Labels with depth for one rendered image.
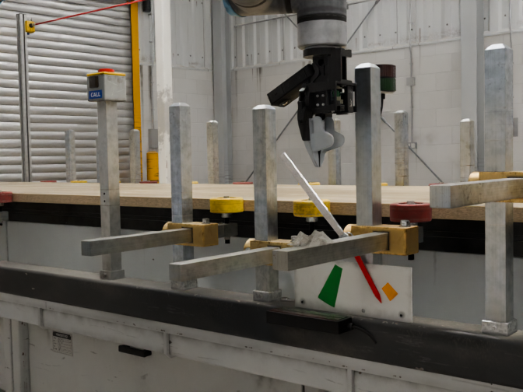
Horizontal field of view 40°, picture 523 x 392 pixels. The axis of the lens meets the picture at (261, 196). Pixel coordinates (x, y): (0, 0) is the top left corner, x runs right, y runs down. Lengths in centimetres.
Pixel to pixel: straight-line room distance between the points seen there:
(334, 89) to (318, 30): 11
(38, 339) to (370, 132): 163
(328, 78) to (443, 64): 823
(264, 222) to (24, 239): 125
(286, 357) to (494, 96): 69
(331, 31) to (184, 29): 1034
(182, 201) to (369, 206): 49
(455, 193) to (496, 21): 833
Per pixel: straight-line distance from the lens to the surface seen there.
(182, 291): 168
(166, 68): 314
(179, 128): 167
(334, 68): 131
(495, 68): 126
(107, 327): 197
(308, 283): 145
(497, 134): 125
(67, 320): 211
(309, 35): 132
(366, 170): 136
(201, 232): 162
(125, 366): 231
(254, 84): 1149
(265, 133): 150
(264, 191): 151
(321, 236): 115
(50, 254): 248
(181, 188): 167
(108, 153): 187
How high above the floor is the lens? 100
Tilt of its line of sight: 3 degrees down
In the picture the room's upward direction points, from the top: 1 degrees counter-clockwise
